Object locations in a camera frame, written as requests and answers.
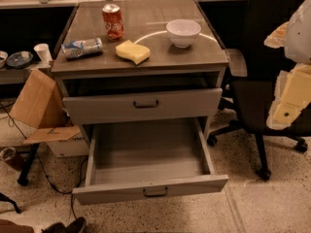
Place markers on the white paper cup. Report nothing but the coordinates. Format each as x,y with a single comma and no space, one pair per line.
43,52

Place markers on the black office chair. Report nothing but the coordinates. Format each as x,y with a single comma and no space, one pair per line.
254,68

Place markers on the black shoe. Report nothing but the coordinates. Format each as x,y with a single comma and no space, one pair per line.
77,226

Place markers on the orange soda can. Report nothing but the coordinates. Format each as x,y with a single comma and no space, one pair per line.
113,21

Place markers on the brown cardboard box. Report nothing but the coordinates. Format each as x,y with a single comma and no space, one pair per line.
40,106

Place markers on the dark round plate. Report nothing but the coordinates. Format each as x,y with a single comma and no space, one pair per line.
20,60

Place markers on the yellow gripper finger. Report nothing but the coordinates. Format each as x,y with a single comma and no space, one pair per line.
292,95

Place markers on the white bowl at left edge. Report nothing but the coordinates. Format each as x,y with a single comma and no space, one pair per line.
3,58

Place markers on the brown cup on floor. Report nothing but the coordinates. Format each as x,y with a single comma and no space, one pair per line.
11,157

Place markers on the grey drawer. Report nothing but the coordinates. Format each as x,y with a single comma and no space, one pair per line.
143,106
148,159

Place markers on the yellow sponge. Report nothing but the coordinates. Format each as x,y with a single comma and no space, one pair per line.
134,52

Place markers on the grey bottom drawer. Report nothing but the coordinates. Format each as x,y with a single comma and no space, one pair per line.
148,159

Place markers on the grey middle drawer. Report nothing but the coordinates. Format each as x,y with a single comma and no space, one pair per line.
143,106

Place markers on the black table leg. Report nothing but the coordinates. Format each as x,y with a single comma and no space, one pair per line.
22,180

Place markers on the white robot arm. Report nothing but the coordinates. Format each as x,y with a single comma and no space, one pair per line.
294,36

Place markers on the grey drawer cabinet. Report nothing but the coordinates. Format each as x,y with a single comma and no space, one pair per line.
167,65

